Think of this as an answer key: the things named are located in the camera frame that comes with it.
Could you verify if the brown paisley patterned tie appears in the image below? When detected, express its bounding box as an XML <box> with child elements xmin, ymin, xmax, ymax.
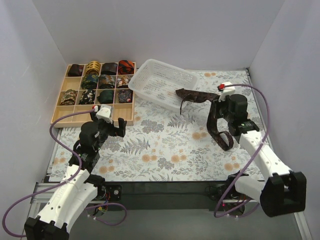
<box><xmin>174</xmin><ymin>87</ymin><xmax>235</xmax><ymax>152</ymax></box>

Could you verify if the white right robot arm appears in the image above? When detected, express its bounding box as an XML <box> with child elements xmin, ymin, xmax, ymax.
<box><xmin>218</xmin><ymin>94</ymin><xmax>307</xmax><ymax>217</ymax></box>

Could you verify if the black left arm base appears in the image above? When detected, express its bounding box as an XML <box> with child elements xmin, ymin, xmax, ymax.
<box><xmin>87</xmin><ymin>184</ymin><xmax>123</xmax><ymax>217</ymax></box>

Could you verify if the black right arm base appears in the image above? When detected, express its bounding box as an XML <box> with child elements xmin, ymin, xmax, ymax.
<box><xmin>204</xmin><ymin>183</ymin><xmax>253</xmax><ymax>216</ymax></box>

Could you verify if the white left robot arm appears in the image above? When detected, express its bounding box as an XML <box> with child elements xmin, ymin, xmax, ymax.
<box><xmin>24</xmin><ymin>118</ymin><xmax>127</xmax><ymax>240</ymax></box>

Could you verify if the rolled navy paisley rose tie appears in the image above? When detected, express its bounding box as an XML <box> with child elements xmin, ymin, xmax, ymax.
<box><xmin>117</xmin><ymin>89</ymin><xmax>133</xmax><ymax>104</ymax></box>

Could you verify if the rolled dark green tie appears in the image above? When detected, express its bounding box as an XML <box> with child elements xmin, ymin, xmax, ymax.
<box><xmin>97</xmin><ymin>90</ymin><xmax>115</xmax><ymax>104</ymax></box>

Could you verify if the rolled black white floral tie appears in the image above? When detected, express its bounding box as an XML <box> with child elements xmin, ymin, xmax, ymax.
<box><xmin>79</xmin><ymin>89</ymin><xmax>96</xmax><ymax>105</ymax></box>

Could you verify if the rolled green camouflage floral tie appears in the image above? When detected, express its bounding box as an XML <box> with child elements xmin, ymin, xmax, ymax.
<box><xmin>59</xmin><ymin>89</ymin><xmax>77</xmax><ymax>106</ymax></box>

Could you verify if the rolled pink floral dark tie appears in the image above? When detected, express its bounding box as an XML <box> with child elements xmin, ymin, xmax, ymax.
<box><xmin>116</xmin><ymin>75</ymin><xmax>133</xmax><ymax>89</ymax></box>

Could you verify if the wooden compartment tray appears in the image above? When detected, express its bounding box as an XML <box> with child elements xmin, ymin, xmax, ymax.
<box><xmin>51</xmin><ymin>62</ymin><xmax>137</xmax><ymax>128</ymax></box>

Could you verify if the rolled navy yellow leaf tie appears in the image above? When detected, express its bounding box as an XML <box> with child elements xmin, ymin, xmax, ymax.
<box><xmin>81</xmin><ymin>74</ymin><xmax>99</xmax><ymax>90</ymax></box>

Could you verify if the white plastic mesh basket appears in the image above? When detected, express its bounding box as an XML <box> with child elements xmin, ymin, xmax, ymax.
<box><xmin>128</xmin><ymin>59</ymin><xmax>200</xmax><ymax>113</ymax></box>

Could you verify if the rolled orange black tie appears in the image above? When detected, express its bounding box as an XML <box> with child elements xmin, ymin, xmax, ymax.
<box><xmin>118</xmin><ymin>60</ymin><xmax>135</xmax><ymax>75</ymax></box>

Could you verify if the rolled dark grey tie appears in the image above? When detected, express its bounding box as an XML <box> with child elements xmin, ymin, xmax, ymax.
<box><xmin>101</xmin><ymin>62</ymin><xmax>118</xmax><ymax>76</ymax></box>

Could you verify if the rolled yellow black tie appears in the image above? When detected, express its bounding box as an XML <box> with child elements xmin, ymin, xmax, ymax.
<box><xmin>85</xmin><ymin>61</ymin><xmax>101</xmax><ymax>75</ymax></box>

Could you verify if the rolled dark maroon tie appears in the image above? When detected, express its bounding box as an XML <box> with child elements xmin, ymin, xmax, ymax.
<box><xmin>67</xmin><ymin>64</ymin><xmax>84</xmax><ymax>77</ymax></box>

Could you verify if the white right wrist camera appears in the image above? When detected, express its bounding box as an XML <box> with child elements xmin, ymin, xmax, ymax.
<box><xmin>217</xmin><ymin>81</ymin><xmax>236</xmax><ymax>102</ymax></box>

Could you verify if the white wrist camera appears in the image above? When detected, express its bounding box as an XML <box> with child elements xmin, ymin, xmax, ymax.
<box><xmin>95</xmin><ymin>104</ymin><xmax>113</xmax><ymax>124</ymax></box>
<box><xmin>217</xmin><ymin>81</ymin><xmax>236</xmax><ymax>102</ymax></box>

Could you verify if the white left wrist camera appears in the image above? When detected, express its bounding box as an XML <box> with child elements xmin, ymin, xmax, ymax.
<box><xmin>95</xmin><ymin>104</ymin><xmax>113</xmax><ymax>124</ymax></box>

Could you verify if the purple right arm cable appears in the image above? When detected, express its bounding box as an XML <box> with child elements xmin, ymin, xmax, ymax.
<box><xmin>213</xmin><ymin>83</ymin><xmax>271</xmax><ymax>218</ymax></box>

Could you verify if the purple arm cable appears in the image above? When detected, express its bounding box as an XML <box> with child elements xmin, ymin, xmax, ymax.
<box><xmin>1</xmin><ymin>105</ymin><xmax>128</xmax><ymax>237</ymax></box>
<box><xmin>213</xmin><ymin>83</ymin><xmax>271</xmax><ymax>218</ymax></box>

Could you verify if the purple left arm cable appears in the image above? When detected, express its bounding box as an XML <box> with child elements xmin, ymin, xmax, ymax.
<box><xmin>1</xmin><ymin>105</ymin><xmax>128</xmax><ymax>237</ymax></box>

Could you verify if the aluminium frame rail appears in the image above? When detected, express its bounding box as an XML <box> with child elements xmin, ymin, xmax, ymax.
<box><xmin>29</xmin><ymin>181</ymin><xmax>311</xmax><ymax>240</ymax></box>

